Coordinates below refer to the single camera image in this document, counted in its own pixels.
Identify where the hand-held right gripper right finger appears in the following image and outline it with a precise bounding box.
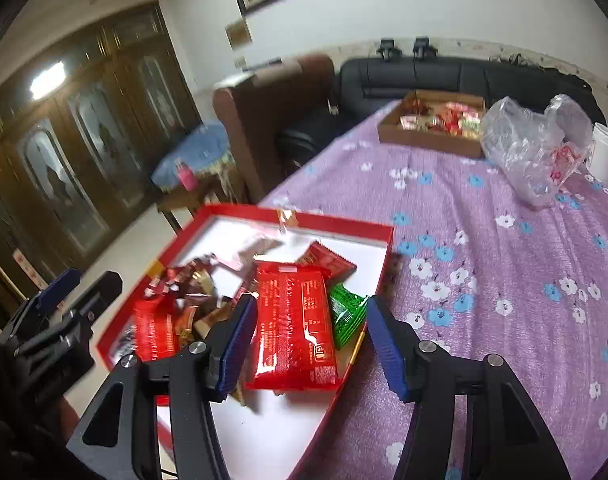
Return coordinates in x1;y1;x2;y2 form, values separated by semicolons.
366;295;572;480

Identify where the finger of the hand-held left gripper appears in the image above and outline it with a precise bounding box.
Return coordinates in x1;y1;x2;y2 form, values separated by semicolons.
14;271;124;356
9;267;83;331

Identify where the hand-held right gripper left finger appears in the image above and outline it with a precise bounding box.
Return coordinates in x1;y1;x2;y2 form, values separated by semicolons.
66;294;259;480

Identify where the green snack packet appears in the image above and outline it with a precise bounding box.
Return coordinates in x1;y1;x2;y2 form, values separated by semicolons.
329;282;369;351

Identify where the large red snack packet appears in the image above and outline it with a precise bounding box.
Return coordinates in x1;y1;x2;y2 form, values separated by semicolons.
245;262;341;392

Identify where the red foil snack packet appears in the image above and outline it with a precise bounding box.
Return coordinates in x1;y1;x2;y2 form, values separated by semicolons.
133;296;181;363

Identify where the small dark red candy packet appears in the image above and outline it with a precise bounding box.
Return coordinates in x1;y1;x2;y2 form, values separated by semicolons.
144;255;219;301

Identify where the red tray white interior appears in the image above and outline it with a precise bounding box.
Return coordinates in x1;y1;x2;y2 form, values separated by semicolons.
96;204;395;480

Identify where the brown wafer stick packet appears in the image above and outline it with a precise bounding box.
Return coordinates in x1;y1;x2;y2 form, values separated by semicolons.
234;237;285;261

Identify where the red gold-print snack packet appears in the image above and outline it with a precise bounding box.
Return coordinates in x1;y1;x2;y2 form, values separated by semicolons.
296;241;358;281

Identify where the dark wooden cabinet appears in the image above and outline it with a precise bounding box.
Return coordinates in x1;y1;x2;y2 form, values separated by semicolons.
0;2;205;281

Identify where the wooden stool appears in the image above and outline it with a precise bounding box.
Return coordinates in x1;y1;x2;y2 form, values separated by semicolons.
156;180;235;233

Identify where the pink bottle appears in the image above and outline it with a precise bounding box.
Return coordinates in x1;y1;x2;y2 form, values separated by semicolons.
176;159;197;192

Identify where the small table blue cloth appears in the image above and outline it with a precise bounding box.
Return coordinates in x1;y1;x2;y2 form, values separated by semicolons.
150;122;235;193

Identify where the brown cardboard box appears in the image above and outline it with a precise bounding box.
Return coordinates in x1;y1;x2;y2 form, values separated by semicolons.
377;90;487;159

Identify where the brown armchair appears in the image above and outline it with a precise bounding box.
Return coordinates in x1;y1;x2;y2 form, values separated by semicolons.
213;54;337;201

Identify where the pile of assorted snack packets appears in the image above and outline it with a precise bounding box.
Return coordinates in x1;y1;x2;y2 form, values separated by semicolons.
400;99;484;140

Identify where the white paper sheet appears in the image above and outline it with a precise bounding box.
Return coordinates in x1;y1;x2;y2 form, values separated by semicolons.
215;71;257;90

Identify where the clear plastic bag red print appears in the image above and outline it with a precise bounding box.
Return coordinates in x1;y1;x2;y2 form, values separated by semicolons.
480;94;595;209

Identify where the black leather sofa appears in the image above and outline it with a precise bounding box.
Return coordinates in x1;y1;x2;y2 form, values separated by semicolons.
276;55;607;171

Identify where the white plastic jar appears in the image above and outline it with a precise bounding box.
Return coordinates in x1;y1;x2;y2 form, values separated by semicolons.
585;122;608;187

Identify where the small wall plaque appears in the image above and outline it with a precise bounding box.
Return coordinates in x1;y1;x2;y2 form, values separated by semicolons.
225;19;252;51

